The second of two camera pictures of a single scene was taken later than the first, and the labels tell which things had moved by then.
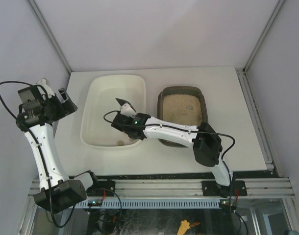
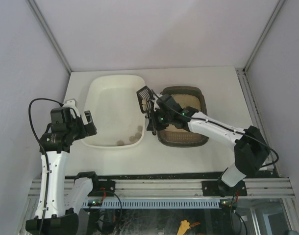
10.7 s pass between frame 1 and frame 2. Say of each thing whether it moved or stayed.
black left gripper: moved
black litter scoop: moved
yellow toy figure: stayed
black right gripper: moved
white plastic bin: stayed
